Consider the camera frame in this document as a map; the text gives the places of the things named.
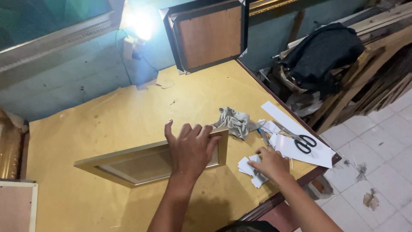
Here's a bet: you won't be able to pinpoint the person's left hand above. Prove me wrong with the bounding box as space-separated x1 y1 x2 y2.
164 119 223 181

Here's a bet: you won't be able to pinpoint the person's right hand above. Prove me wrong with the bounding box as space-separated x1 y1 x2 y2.
247 147 291 184

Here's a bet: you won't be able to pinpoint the pile of white paper pieces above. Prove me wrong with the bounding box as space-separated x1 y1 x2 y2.
237 154 269 189

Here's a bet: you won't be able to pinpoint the gold picture frame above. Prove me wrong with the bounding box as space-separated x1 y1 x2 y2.
74 127 229 189

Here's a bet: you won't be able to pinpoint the grey crumpled cloth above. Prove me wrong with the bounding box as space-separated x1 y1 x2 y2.
211 107 267 141

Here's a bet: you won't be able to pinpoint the long white paper sheet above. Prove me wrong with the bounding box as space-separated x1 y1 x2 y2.
260 101 333 169

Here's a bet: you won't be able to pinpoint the black cloth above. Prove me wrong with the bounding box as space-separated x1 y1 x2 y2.
281 23 365 97

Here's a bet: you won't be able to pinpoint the yellow paper table cover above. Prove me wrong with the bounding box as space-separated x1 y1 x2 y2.
26 60 322 232

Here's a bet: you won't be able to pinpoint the lit light bulb with socket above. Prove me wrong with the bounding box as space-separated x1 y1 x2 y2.
122 10 155 61

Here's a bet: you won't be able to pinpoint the large silver framed mirror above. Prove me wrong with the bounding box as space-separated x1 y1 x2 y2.
0 0 126 73

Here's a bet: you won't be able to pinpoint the gold moulding piece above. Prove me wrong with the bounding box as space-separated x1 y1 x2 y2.
0 108 30 180

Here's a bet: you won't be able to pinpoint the blue-handled utility knife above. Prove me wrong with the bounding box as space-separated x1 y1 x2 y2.
257 128 274 149

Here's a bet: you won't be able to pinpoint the black-handled scissors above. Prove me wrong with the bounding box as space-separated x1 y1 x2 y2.
272 120 317 154

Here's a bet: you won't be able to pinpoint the dark frame with wooden backing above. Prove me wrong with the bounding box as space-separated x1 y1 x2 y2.
159 0 250 75

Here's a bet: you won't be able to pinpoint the stack of wooden frame mouldings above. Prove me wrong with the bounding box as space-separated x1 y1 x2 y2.
257 3 412 134

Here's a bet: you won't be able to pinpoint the gold ornate frame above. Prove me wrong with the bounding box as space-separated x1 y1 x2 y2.
248 0 300 17

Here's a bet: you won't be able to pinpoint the white frame with pink backing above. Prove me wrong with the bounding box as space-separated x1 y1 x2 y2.
0 180 38 232

